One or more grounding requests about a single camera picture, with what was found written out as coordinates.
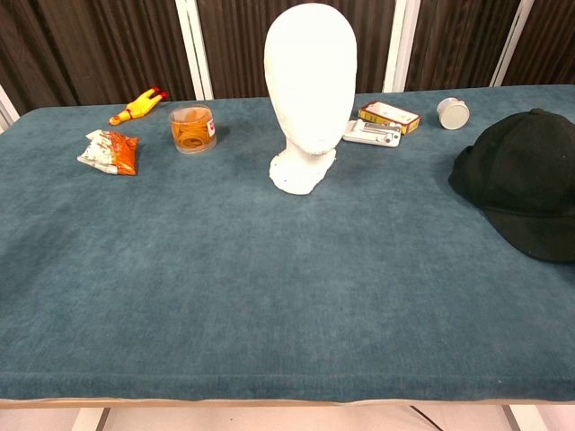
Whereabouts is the white silver flat device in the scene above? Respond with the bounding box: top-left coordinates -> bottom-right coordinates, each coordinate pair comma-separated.
342,119 -> 403,148

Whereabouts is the black floor cable bundle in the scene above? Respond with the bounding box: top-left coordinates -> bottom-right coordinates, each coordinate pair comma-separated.
408,406 -> 439,431

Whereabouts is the black baseball cap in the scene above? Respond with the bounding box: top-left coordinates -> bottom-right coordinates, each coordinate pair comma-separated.
447,108 -> 575,263

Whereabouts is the orange white snack packet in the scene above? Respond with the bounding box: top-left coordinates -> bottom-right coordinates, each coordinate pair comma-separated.
76,128 -> 140,177

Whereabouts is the yellow rubber chicken toy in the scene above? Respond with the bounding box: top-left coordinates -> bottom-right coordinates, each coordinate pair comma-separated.
108,86 -> 169,127

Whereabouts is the white partition frame post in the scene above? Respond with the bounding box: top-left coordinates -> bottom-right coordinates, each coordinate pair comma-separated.
0,84 -> 22,132
383,0 -> 421,94
174,0 -> 215,101
489,0 -> 535,88

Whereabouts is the white table leg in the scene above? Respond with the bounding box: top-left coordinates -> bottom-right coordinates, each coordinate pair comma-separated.
71,407 -> 111,431
501,405 -> 547,431

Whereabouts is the clear jar of rubber bands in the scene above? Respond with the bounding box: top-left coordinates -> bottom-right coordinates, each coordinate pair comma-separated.
168,104 -> 218,155

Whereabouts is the red bordered card box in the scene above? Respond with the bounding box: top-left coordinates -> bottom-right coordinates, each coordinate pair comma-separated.
358,101 -> 423,136

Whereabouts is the white foam mannequin head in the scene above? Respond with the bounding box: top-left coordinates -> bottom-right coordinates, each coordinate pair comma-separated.
263,3 -> 358,197

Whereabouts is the small white round jar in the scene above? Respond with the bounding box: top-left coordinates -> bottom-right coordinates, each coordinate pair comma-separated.
437,97 -> 471,131

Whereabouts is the blue velvet tablecloth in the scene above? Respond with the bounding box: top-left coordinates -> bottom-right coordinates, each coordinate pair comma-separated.
0,89 -> 575,403

